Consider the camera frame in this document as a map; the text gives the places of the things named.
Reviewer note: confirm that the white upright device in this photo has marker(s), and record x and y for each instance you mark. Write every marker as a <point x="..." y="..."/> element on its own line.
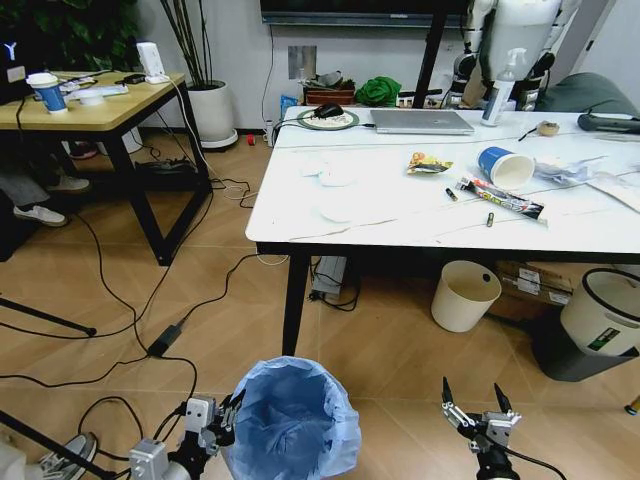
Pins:
<point x="150" y="62"/>

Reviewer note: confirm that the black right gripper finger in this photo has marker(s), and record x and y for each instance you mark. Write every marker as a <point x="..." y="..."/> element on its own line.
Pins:
<point x="451" y="402"/>
<point x="502" y="400"/>

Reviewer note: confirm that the silver laptop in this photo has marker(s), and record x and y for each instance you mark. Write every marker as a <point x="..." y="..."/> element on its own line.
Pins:
<point x="422" y="121"/>

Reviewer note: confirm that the tall stemmed plant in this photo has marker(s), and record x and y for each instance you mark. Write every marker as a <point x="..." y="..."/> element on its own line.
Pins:
<point x="192" y="40"/>

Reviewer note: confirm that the black screen stand leg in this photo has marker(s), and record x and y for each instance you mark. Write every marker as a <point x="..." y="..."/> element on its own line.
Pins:
<point x="430" y="55"/>

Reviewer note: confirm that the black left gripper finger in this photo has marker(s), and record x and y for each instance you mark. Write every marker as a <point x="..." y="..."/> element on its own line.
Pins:
<point x="229" y="410"/>

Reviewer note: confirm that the black box with white logo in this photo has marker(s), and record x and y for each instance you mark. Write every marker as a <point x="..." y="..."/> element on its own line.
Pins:
<point x="12" y="70"/>

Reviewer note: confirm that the brown box with clutter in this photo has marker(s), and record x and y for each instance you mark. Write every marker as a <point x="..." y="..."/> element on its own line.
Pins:
<point x="327" y="92"/>

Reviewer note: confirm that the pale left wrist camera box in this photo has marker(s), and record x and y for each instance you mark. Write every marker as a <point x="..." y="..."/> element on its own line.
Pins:
<point x="200" y="412"/>

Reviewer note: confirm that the grey sneaker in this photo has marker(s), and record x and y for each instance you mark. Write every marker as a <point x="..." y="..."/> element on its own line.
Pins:
<point x="75" y="455"/>

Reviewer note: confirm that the round mouse pad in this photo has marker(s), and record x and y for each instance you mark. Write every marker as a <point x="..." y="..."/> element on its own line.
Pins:
<point x="345" y="121"/>

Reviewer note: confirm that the small white round container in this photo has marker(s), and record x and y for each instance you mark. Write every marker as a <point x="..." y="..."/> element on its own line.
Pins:
<point x="91" y="98"/>

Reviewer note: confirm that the grey power strip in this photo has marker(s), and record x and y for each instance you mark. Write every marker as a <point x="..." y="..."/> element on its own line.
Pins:
<point x="330" y="275"/>

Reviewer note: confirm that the person's white shoe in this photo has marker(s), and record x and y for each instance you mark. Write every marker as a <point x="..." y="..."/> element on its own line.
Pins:
<point x="70" y="184"/>
<point x="40" y="216"/>

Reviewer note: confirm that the wooden side table black frame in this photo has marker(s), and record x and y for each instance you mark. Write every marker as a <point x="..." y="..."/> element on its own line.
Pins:
<point x="100" y="112"/>

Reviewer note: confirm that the green leafy plant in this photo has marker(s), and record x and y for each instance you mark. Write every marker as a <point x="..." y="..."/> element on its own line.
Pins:
<point x="65" y="30"/>

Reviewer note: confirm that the yellow snack packet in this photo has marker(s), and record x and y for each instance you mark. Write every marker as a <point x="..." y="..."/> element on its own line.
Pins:
<point x="427" y="164"/>

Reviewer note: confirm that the metal wall plate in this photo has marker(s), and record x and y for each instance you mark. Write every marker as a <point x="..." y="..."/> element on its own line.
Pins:
<point x="302" y="61"/>

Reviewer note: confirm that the pink shoe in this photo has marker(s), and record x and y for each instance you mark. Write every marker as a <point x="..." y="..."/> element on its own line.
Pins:
<point x="82" y="151"/>

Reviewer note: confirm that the brown tape roll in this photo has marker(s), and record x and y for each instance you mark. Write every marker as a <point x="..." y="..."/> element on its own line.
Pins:
<point x="549" y="128"/>

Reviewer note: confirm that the black computer mouse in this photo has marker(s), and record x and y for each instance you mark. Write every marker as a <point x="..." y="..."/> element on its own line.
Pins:
<point x="328" y="110"/>

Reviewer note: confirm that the crumpled clear plastic wrap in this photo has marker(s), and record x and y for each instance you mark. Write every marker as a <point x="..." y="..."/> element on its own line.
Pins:
<point x="565" y="171"/>

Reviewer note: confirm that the white table with black legs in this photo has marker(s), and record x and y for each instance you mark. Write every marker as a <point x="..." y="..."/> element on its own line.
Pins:
<point x="390" y="220"/>

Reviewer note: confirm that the trash bin with blue bag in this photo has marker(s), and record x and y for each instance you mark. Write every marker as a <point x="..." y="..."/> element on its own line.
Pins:
<point x="295" y="425"/>

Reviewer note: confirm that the blue paper cup without lid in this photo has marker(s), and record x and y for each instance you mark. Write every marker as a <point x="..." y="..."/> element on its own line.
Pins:
<point x="492" y="161"/>

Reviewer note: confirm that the long black snack wrapper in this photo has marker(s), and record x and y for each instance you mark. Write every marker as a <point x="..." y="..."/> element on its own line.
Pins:
<point x="505" y="199"/>

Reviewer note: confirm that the white humanoid robot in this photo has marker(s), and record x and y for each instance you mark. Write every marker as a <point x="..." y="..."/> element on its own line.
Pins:
<point x="520" y="30"/>

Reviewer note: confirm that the clear spray bottle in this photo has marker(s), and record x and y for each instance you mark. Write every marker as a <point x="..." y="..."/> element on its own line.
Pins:
<point x="500" y="97"/>

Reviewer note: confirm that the blue coffee cup white lid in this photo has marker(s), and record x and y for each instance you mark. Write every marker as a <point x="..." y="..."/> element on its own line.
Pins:
<point x="50" y="97"/>

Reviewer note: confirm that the grey green chair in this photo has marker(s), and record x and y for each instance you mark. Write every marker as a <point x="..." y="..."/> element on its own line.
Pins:
<point x="595" y="95"/>

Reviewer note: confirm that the white paper sheets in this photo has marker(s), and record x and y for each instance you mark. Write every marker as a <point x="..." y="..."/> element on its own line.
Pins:
<point x="620" y="192"/>

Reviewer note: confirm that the small black device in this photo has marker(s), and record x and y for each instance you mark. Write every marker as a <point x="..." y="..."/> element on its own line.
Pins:
<point x="133" y="79"/>

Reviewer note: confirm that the black wall screen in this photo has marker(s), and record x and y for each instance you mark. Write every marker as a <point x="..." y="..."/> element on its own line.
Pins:
<point x="360" y="10"/>

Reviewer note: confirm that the black power adapter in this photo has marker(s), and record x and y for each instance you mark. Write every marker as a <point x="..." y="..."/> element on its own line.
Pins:
<point x="164" y="342"/>

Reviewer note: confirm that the black floor tray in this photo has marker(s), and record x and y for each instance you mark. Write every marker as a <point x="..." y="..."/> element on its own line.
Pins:
<point x="170" y="175"/>

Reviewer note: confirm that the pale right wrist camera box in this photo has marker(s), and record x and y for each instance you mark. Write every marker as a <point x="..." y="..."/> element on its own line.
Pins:
<point x="500" y="429"/>

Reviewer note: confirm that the white power strip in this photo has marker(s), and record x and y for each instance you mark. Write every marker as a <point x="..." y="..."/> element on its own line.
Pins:
<point x="270" y="134"/>

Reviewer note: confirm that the green cloth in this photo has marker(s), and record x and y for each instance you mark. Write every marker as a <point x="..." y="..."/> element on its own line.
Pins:
<point x="377" y="91"/>

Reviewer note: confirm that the black tripod leg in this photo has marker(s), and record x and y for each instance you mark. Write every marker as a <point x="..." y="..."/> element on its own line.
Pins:
<point x="50" y="318"/>
<point x="55" y="445"/>

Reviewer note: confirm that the person's leg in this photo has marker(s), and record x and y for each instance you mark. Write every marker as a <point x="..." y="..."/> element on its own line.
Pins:
<point x="20" y="187"/>

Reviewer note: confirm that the brown cardboard box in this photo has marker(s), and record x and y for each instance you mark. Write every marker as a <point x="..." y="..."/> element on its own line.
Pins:
<point x="535" y="285"/>

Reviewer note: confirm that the small red object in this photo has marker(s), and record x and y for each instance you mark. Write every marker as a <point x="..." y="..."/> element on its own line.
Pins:
<point x="250" y="139"/>

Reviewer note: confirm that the white plant pot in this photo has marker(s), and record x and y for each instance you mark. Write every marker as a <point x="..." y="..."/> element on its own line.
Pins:
<point x="212" y="115"/>

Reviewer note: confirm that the cream round wastebasket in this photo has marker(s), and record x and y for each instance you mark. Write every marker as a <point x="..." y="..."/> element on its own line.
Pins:
<point x="462" y="307"/>

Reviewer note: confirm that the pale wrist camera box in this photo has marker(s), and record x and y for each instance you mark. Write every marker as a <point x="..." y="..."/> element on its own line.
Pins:
<point x="200" y="412"/>
<point x="500" y="429"/>

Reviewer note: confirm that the black long handheld device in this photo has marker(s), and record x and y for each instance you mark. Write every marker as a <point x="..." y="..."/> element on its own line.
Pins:
<point x="605" y="122"/>

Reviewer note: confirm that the black and gold battery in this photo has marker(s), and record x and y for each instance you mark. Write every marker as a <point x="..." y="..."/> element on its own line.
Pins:
<point x="490" y="219"/>
<point x="451" y="194"/>

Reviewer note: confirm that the black pen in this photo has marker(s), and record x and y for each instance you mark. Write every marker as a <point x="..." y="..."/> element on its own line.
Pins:
<point x="528" y="134"/>

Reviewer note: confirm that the white and grey trash can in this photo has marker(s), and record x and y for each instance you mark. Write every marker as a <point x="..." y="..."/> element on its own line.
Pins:
<point x="595" y="320"/>

